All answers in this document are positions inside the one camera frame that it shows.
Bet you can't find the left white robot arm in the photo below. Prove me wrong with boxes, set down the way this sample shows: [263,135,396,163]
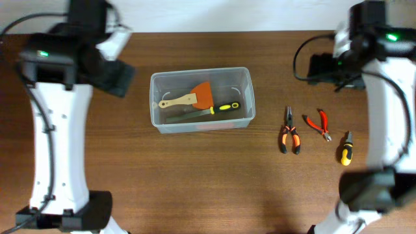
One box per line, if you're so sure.
[14,1,135,233]

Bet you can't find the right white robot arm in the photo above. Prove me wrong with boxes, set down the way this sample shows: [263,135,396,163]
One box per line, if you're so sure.
[306,1,415,233]

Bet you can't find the red screwdriver bit holder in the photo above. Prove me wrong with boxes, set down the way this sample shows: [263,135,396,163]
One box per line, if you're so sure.
[196,123,235,131]

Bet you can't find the yellow black screwdriver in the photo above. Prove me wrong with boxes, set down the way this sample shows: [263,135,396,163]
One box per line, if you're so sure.
[341,131,354,166]

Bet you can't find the clear plastic container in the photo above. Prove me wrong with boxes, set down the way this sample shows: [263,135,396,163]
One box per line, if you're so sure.
[149,67,255,134]

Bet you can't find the orange scraper wooden handle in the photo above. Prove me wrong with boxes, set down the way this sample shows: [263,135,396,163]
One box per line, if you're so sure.
[158,81,214,110]

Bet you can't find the red handled wire cutters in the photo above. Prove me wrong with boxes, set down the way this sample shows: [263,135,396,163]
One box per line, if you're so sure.
[302,109,333,142]

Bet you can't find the orange black needle-nose pliers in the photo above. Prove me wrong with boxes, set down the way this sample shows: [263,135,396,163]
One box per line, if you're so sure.
[280,106,301,155]

